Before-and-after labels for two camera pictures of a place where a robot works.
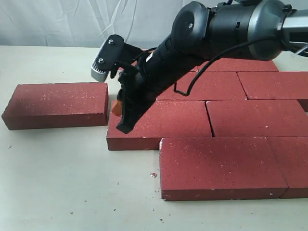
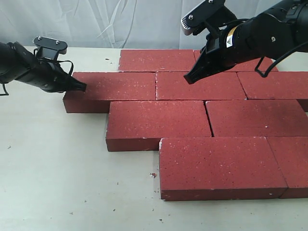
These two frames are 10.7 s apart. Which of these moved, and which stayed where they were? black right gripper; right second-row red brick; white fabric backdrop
Moved: black right gripper
Stayed: right second-row red brick; white fabric backdrop
